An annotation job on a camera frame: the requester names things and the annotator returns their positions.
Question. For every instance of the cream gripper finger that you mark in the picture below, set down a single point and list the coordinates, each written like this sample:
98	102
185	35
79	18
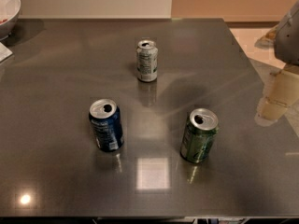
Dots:
280	91

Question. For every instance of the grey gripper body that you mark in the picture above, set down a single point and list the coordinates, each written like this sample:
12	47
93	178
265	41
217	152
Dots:
288	42

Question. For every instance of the green soda can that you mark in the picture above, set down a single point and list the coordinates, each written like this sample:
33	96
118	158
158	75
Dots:
201	128

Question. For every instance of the white 7up can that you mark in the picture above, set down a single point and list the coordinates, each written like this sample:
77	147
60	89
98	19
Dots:
146	57

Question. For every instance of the blue soda can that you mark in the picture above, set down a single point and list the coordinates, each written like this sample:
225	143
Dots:
105	118

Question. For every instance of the white bowl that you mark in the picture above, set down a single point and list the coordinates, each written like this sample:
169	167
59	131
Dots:
9	13

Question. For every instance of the white paper sheet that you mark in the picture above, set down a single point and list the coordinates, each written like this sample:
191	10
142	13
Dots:
4	52

